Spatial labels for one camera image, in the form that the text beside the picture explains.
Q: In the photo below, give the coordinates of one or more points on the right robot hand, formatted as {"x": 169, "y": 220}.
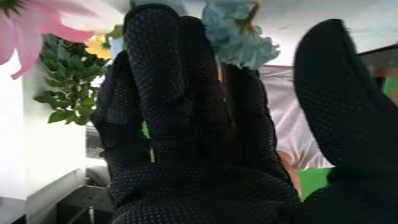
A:
{"x": 201, "y": 173}

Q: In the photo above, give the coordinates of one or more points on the person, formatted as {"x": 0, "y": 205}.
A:
{"x": 290, "y": 110}

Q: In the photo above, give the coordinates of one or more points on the pink flower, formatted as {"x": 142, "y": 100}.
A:
{"x": 29, "y": 26}

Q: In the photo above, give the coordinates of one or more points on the yellow flower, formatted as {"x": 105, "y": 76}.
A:
{"x": 98, "y": 46}

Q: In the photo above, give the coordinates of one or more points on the light blue flower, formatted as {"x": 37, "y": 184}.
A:
{"x": 236, "y": 36}

